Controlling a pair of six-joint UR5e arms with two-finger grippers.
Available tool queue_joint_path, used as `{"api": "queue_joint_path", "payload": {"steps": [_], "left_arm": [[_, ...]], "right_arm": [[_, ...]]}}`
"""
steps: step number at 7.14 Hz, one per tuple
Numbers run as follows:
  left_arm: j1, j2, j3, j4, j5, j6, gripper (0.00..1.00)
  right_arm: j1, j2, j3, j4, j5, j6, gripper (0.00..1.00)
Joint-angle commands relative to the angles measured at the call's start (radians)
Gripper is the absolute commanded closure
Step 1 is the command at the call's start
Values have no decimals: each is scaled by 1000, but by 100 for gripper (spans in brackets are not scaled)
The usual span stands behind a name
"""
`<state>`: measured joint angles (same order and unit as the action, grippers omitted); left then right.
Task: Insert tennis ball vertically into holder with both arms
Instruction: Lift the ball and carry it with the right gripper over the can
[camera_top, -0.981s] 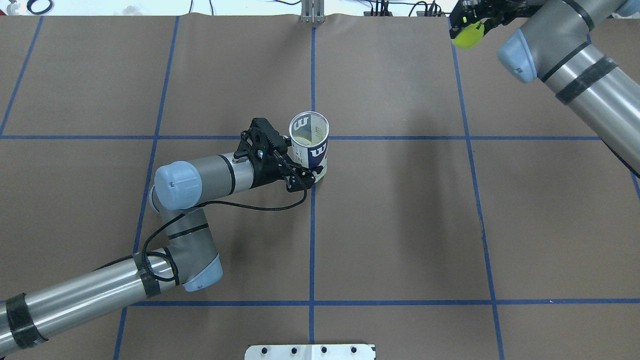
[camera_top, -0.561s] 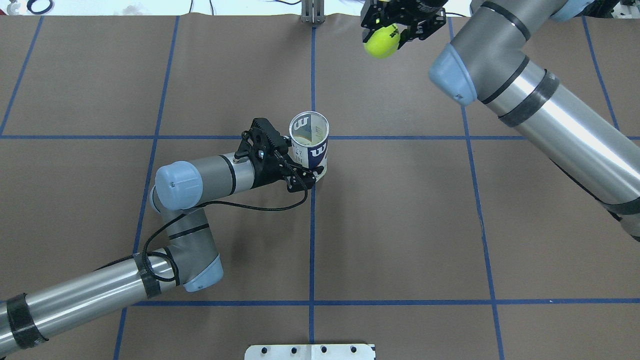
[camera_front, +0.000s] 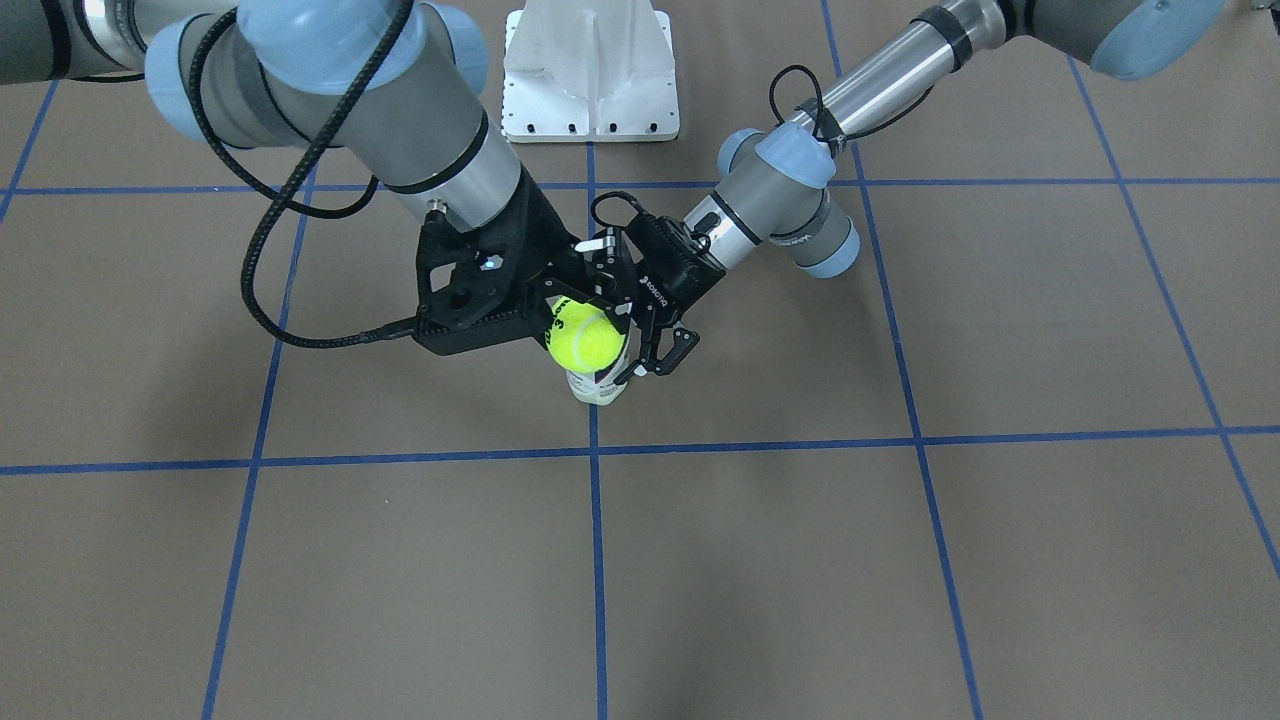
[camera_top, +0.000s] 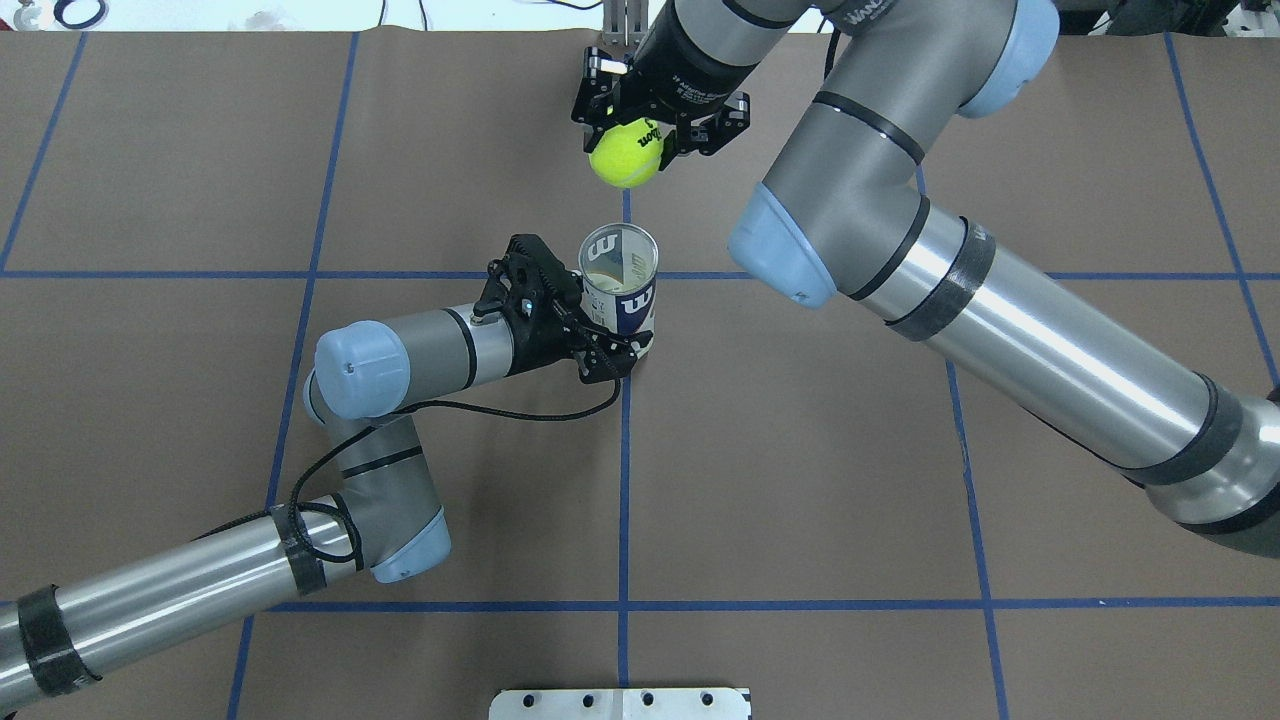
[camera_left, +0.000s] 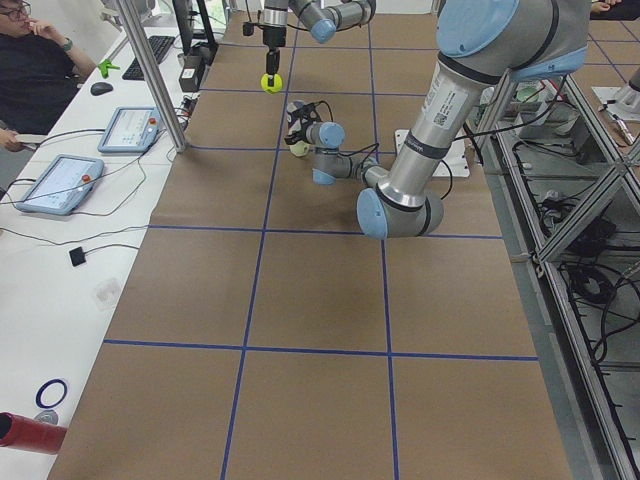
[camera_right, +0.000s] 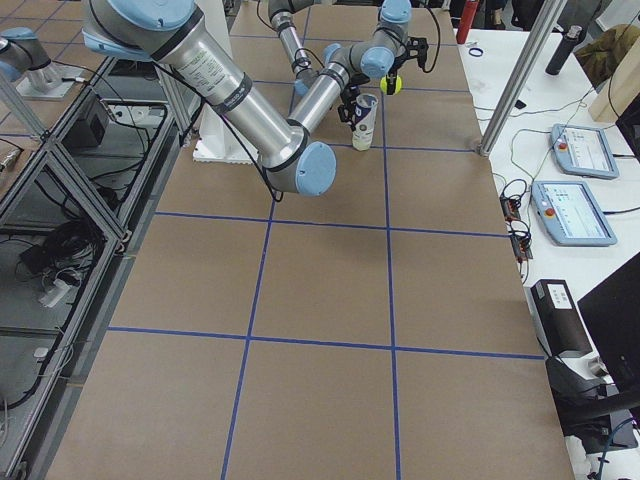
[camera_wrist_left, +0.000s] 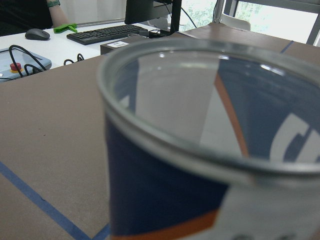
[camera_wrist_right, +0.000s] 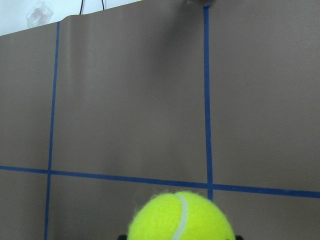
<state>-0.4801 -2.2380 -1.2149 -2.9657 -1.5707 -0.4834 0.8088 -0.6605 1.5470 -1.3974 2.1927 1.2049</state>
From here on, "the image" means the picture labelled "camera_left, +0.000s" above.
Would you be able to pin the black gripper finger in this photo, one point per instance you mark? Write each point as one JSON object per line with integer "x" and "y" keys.
{"x": 273, "y": 61}
{"x": 294, "y": 138}

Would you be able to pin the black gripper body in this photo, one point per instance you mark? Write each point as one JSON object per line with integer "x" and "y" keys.
{"x": 300, "y": 131}
{"x": 273, "y": 40}

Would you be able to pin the yellow Wilson tennis ball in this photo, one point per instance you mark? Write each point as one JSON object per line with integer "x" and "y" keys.
{"x": 300, "y": 149}

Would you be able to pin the white blue tennis ball can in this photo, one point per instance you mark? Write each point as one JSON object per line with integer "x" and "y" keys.
{"x": 291, "y": 127}

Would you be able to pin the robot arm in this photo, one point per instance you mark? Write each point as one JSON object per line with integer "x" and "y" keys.
{"x": 478, "y": 42}
{"x": 322, "y": 23}

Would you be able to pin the black box with label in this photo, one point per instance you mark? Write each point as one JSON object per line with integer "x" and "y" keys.
{"x": 192, "y": 73}

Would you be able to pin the upper teach pendant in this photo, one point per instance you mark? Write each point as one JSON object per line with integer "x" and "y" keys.
{"x": 131, "y": 130}

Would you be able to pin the teach pendant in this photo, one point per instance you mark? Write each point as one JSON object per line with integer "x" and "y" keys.
{"x": 131, "y": 130}
{"x": 63, "y": 186}

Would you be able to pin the green plastic part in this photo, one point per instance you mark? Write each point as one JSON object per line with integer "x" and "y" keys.
{"x": 106, "y": 66}

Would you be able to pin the black computer mouse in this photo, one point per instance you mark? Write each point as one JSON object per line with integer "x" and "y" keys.
{"x": 100, "y": 88}

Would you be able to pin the brown paper table cover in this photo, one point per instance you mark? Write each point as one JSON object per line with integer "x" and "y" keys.
{"x": 261, "y": 335}

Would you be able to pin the lower teach pendant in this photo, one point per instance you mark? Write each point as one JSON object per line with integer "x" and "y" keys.
{"x": 63, "y": 186}

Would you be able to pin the seated person black shirt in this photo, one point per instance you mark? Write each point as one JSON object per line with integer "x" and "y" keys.
{"x": 41, "y": 70}

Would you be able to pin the small black square device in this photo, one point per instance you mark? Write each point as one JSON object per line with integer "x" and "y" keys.
{"x": 77, "y": 256}

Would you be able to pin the red bottle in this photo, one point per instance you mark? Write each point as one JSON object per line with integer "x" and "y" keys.
{"x": 22, "y": 433}

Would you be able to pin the aluminium frame post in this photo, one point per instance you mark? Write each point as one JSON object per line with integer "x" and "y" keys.
{"x": 152, "y": 75}

